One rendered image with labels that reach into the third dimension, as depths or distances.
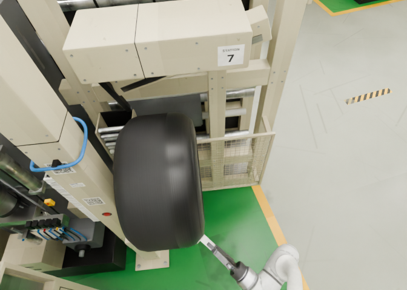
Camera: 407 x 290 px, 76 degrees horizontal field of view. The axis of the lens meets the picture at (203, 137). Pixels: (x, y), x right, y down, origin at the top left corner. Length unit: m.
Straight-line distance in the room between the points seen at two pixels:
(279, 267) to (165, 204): 0.59
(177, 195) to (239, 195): 1.58
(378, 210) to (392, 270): 0.47
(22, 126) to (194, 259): 1.77
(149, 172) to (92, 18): 0.58
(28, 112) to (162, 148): 0.42
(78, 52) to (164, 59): 0.27
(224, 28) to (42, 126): 0.61
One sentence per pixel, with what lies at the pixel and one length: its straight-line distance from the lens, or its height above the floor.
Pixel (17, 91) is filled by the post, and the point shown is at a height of 1.85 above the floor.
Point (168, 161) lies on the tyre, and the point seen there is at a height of 1.48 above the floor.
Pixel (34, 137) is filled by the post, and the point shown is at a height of 1.69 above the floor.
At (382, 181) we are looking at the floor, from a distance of 2.94.
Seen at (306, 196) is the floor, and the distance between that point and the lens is 2.59.
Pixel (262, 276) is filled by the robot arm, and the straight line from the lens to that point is 1.32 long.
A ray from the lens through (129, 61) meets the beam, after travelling 0.94.
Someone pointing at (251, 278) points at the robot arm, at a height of 1.00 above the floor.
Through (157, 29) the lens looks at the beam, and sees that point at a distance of 0.94.
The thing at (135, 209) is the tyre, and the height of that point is 1.40.
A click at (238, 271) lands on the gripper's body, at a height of 1.01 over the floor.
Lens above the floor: 2.26
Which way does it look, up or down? 54 degrees down
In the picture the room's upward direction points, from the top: 5 degrees counter-clockwise
